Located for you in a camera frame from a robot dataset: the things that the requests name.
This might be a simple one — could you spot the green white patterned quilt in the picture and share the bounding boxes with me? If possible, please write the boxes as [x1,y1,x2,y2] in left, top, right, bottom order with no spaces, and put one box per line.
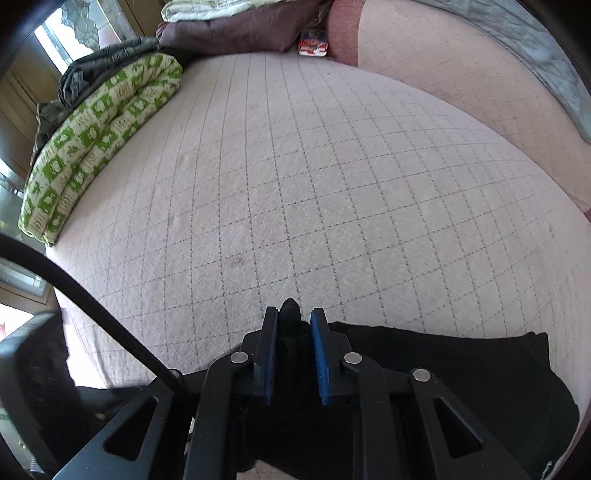
[18,52,184,244]

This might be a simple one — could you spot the black pants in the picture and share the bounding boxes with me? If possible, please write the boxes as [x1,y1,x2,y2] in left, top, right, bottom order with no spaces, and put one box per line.
[69,298,580,480]

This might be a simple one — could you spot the window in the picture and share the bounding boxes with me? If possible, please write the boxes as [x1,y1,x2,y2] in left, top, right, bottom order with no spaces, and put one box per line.
[34,0,122,75]

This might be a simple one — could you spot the olive cloth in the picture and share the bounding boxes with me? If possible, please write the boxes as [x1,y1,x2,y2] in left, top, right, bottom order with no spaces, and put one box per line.
[30,102,68,162]

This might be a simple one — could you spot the red white packet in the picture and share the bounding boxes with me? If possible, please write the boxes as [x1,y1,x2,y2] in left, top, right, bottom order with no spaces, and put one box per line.
[298,30,328,57]

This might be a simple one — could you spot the grey blue cloth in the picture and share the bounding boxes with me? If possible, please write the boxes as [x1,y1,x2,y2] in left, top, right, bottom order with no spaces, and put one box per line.
[416,0,591,139]

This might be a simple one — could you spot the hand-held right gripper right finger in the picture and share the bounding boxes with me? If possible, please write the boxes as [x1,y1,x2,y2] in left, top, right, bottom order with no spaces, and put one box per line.
[310,308,532,480]

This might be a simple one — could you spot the maroon pillow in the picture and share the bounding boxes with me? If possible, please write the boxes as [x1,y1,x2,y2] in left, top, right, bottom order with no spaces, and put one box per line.
[326,0,368,68]

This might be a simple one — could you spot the beige quilted bed cover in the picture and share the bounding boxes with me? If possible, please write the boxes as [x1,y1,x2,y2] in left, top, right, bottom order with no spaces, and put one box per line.
[45,0,591,480]

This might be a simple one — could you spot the dark purple pillow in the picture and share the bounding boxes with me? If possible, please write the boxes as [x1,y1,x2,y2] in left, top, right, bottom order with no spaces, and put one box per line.
[154,0,331,58]

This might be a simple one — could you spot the grey folded blanket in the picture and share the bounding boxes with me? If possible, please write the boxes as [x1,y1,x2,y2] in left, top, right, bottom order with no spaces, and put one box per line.
[58,37,160,108]

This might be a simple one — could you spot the pale green patterned quilt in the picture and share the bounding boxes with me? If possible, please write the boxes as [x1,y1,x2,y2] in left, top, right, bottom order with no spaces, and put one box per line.
[161,0,301,23]

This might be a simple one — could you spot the black cable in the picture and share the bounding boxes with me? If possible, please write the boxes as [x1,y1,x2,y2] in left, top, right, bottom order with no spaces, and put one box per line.
[0,233,184,395]

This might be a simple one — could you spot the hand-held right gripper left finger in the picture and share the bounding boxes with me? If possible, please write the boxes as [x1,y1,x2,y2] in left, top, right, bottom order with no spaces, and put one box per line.
[53,307,279,480]

